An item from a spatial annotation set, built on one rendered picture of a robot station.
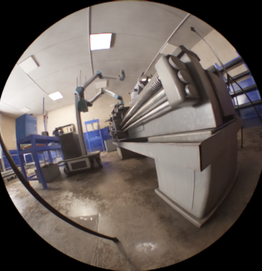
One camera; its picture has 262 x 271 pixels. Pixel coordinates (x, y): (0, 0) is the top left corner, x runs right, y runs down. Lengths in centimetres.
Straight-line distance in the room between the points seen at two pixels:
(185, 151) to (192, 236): 45
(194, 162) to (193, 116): 23
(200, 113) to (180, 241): 56
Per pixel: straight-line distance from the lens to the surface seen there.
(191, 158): 23
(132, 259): 54
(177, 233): 57
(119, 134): 142
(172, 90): 32
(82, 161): 192
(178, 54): 46
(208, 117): 38
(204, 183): 42
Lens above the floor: 51
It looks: level
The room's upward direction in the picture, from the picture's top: 13 degrees counter-clockwise
